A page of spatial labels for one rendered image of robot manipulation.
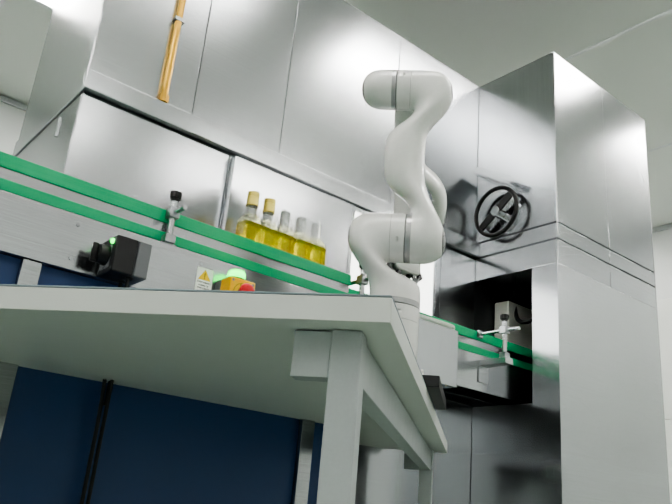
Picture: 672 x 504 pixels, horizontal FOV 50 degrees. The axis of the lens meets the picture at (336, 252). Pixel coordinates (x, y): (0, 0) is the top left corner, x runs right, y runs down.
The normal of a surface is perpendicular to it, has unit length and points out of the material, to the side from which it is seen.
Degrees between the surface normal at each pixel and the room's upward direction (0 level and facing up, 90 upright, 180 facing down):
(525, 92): 90
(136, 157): 90
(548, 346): 90
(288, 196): 90
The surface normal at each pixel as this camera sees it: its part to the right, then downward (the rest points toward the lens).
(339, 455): -0.18, -0.36
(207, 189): 0.64, -0.21
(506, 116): -0.76, -0.29
